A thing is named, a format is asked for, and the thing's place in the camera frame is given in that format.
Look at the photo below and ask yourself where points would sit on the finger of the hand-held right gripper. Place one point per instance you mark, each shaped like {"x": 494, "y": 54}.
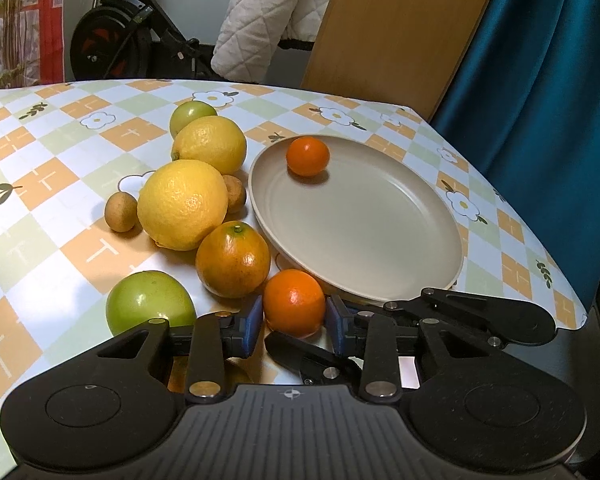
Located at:
{"x": 310, "y": 360}
{"x": 510, "y": 320}

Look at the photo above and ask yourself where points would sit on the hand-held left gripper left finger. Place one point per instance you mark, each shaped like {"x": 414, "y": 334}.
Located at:
{"x": 252, "y": 327}

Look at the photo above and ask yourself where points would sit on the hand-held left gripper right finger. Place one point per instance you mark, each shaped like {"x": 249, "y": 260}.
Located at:
{"x": 336, "y": 327}

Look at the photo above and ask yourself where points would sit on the medium deep orange mandarin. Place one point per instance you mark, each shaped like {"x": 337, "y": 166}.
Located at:
{"x": 292, "y": 302}

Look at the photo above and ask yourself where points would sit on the large yellow-orange mandarin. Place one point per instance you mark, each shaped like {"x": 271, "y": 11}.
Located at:
{"x": 232, "y": 260}

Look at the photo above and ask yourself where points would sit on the beige round plate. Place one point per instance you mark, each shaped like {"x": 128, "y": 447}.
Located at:
{"x": 360, "y": 225}

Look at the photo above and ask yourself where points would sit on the small tan round fruit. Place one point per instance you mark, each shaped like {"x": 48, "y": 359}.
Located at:
{"x": 121, "y": 212}
{"x": 235, "y": 194}

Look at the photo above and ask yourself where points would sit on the large yellow lemon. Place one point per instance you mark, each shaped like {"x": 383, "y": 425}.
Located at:
{"x": 182, "y": 205}

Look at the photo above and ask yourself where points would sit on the large green apple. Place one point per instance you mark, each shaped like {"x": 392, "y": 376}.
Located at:
{"x": 144, "y": 300}

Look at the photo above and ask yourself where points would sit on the small deep orange mandarin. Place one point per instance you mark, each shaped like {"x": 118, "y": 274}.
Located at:
{"x": 307, "y": 156}

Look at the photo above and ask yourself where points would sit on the smaller yellow lemon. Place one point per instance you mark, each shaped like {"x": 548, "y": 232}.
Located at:
{"x": 212, "y": 145}

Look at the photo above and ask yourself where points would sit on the teal curtain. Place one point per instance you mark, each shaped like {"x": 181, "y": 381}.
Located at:
{"x": 545, "y": 85}

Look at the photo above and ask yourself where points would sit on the small green round fruit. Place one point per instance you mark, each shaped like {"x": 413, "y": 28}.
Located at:
{"x": 187, "y": 112}

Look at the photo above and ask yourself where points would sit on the checkered floral tablecloth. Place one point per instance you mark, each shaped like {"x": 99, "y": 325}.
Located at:
{"x": 54, "y": 160}

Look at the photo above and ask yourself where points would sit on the wooden board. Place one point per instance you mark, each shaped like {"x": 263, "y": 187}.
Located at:
{"x": 395, "y": 35}

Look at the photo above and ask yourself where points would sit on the white quilted blanket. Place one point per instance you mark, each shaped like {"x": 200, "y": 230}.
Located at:
{"x": 265, "y": 15}

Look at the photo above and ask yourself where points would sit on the black exercise bike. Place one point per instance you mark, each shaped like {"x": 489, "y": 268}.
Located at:
{"x": 114, "y": 35}

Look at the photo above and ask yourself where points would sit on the red printed cloth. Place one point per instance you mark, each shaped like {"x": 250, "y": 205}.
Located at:
{"x": 52, "y": 25}

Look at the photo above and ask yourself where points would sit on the green potted plant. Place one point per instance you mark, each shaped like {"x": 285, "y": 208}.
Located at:
{"x": 14, "y": 25}

